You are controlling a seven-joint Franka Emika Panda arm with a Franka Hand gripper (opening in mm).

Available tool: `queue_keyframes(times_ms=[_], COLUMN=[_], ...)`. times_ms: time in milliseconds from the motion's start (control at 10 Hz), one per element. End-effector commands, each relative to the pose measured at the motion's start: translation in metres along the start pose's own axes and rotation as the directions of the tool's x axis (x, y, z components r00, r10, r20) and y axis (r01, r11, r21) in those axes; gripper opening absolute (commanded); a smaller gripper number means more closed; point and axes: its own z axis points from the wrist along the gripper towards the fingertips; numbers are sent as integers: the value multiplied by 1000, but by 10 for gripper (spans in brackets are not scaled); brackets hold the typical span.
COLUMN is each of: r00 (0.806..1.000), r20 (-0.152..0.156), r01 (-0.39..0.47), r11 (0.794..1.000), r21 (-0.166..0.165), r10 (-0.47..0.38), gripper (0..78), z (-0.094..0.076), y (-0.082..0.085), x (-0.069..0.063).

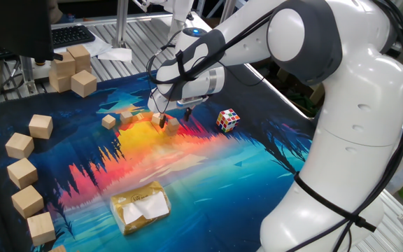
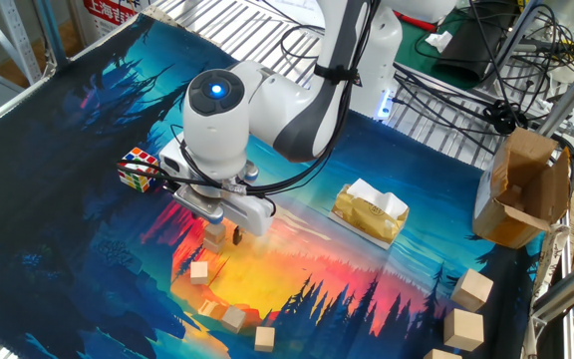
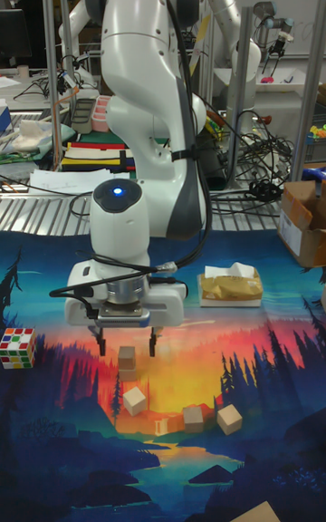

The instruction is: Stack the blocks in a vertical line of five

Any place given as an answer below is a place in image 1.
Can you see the gold tissue pack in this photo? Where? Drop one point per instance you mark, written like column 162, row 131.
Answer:
column 138, row 196

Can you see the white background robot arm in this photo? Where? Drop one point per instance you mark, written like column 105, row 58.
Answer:
column 180, row 10

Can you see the black keyboard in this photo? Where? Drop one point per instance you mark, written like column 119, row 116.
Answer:
column 70, row 35

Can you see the colourful landscape print mat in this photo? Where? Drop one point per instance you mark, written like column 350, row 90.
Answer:
column 205, row 196

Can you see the folded white paper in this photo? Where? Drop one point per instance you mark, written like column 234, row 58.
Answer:
column 117, row 55

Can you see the aluminium frame bar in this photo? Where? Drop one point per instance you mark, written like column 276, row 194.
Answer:
column 120, row 24

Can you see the small wooden cube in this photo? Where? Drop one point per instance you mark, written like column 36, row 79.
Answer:
column 173, row 123
column 108, row 122
column 171, row 132
column 155, row 118
column 126, row 117

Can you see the silver gripper-mounted camera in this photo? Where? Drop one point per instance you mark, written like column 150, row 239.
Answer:
column 191, row 101

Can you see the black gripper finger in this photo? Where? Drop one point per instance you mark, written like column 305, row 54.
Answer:
column 162, row 121
column 187, row 114

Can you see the small pale wooden piece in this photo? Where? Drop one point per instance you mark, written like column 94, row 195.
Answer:
column 138, row 117

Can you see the black monitor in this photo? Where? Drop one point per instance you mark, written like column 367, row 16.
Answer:
column 12, row 24

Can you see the Rubik's cube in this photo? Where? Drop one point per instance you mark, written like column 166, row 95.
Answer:
column 227, row 120

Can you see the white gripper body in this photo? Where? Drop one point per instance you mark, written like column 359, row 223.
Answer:
column 160, row 103

